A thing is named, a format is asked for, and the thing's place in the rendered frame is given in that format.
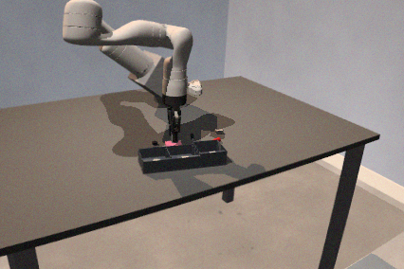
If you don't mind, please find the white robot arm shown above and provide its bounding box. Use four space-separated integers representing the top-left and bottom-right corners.
63 0 202 97

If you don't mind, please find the dark grey rack of three bins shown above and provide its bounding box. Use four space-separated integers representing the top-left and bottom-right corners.
138 139 228 174

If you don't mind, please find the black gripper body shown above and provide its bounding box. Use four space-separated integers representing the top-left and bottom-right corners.
162 94 187 117

